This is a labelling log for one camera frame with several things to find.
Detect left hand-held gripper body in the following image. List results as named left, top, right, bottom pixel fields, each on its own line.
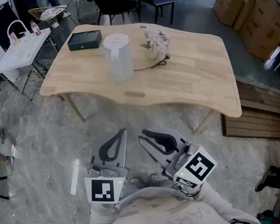
left=81, top=157, right=134, bottom=208

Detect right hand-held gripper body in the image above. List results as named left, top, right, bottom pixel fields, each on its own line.
left=159, top=137, right=221, bottom=194

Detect white electric kettle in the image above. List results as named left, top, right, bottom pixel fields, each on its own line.
left=101, top=31, right=137, bottom=84

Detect person's right forearm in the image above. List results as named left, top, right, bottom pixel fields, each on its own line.
left=192, top=173, right=262, bottom=224

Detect person's right shoe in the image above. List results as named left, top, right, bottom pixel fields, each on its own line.
left=145, top=172, right=161, bottom=185

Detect person's shoe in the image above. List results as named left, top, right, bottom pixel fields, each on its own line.
left=145, top=172, right=161, bottom=185
left=129, top=175, right=146, bottom=189

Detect person's left shoe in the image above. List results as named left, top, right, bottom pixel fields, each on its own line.
left=129, top=175, right=146, bottom=189

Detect person's light sweatshirt torso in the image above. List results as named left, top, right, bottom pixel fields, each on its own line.
left=95, top=169, right=257, bottom=224

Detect wooden table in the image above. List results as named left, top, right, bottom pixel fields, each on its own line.
left=29, top=0, right=243, bottom=152

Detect wooden slat platform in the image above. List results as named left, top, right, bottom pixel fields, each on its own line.
left=214, top=73, right=280, bottom=151

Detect pink flowers in glass vase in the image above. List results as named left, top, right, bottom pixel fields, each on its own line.
left=137, top=22, right=173, bottom=63

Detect dark green box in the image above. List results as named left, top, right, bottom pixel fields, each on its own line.
left=66, top=29, right=104, bottom=53

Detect white folding table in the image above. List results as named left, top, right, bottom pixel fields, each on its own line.
left=0, top=26, right=67, bottom=107

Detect water bottle with red label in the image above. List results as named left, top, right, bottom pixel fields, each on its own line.
left=29, top=19, right=42, bottom=38

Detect small pink cup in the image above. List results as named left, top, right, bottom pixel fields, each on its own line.
left=9, top=31, right=19, bottom=45

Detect black chair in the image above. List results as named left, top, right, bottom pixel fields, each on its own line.
left=87, top=0, right=141, bottom=29

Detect white arched tube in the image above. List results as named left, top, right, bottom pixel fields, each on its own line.
left=5, top=17, right=33, bottom=43

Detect black panel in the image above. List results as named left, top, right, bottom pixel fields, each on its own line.
left=0, top=1, right=25, bottom=52

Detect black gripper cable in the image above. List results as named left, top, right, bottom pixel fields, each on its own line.
left=172, top=178, right=207, bottom=200

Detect dark power cord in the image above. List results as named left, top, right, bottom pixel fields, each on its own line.
left=130, top=53, right=172, bottom=72

